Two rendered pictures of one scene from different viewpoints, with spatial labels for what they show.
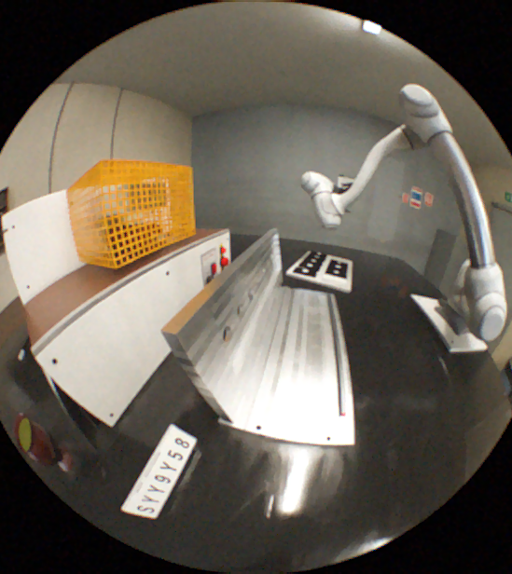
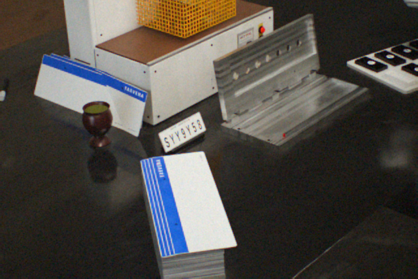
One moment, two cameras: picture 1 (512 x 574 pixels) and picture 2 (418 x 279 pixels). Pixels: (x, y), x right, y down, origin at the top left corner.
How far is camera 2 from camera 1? 2.20 m
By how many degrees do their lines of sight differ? 25
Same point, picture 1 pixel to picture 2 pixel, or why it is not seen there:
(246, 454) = (227, 141)
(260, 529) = (213, 164)
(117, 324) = (182, 66)
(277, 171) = not seen: outside the picture
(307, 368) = (285, 119)
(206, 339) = (225, 68)
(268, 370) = (260, 114)
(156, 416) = not seen: hidden behind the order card
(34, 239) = (110, 4)
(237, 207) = not seen: outside the picture
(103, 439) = (143, 131)
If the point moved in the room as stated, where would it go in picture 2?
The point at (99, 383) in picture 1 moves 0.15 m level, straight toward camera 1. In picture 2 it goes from (164, 93) to (203, 107)
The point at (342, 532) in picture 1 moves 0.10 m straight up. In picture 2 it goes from (245, 181) to (244, 146)
